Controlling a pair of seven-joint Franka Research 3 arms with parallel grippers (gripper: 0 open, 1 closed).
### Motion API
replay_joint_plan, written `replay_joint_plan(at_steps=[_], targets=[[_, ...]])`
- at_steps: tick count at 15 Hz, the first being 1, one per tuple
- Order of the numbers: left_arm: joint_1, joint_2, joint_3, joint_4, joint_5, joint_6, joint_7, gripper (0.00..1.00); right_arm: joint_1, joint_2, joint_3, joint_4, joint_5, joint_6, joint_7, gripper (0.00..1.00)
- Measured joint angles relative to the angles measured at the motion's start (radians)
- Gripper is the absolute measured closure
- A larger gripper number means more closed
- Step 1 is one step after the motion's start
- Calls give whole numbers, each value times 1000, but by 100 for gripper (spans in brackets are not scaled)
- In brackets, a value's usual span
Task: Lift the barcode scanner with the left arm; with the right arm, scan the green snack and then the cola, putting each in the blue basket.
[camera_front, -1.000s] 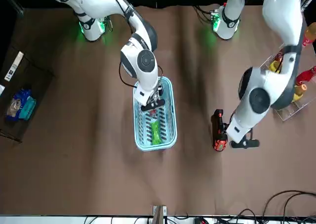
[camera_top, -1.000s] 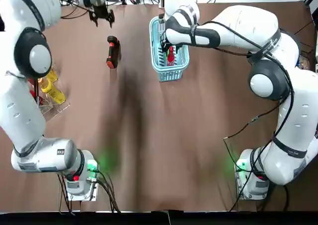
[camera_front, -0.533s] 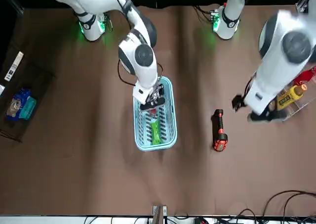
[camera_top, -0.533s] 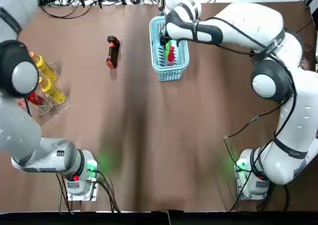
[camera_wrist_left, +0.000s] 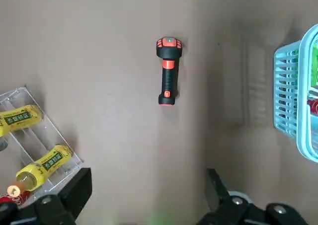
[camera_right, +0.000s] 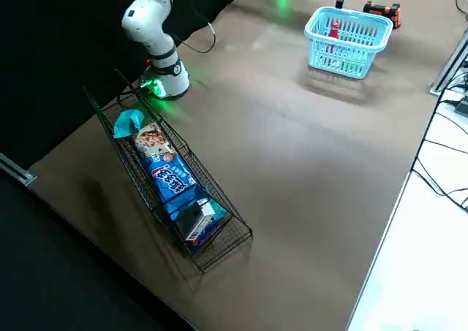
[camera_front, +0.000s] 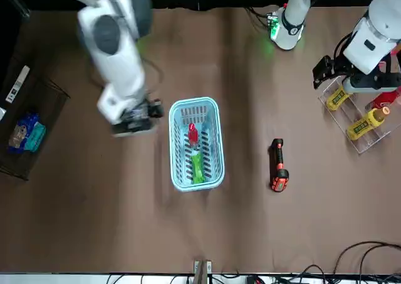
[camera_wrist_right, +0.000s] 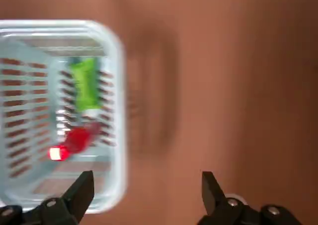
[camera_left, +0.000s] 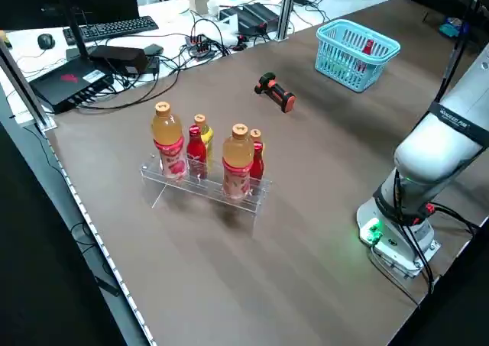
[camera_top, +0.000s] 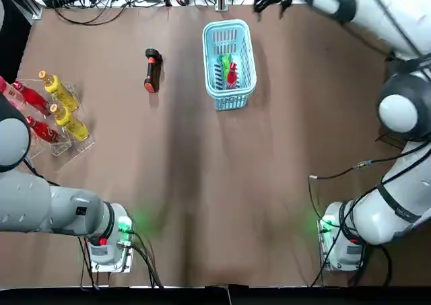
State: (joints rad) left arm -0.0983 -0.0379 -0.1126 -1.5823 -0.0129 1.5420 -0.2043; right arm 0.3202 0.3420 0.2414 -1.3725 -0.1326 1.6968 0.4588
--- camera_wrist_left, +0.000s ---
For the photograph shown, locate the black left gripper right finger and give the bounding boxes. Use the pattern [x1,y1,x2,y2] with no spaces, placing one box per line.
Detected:
[198,168,308,225]

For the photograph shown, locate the yellow tea bottle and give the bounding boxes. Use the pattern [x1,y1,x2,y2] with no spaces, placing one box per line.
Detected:
[7,144,74,196]
[0,104,43,138]

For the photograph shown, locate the green snack packet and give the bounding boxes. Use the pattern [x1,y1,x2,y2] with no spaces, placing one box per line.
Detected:
[311,40,318,87]

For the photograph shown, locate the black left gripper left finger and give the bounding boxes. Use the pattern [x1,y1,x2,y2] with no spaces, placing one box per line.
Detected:
[0,167,93,225]

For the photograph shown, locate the light blue plastic basket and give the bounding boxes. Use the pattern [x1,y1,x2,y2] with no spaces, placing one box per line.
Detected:
[273,23,318,164]

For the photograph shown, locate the black orange barcode scanner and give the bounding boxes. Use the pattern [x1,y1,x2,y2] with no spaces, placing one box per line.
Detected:
[156,37,184,107]

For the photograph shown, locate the clear acrylic bottle shelf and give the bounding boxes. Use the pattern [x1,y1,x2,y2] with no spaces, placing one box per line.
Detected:
[0,85,85,204]

